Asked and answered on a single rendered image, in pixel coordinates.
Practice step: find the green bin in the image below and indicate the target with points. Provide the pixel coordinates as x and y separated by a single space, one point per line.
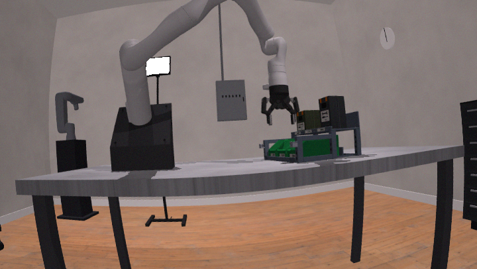
273 149
314 148
282 149

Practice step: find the olive green tool case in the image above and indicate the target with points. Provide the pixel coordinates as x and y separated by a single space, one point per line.
308 119

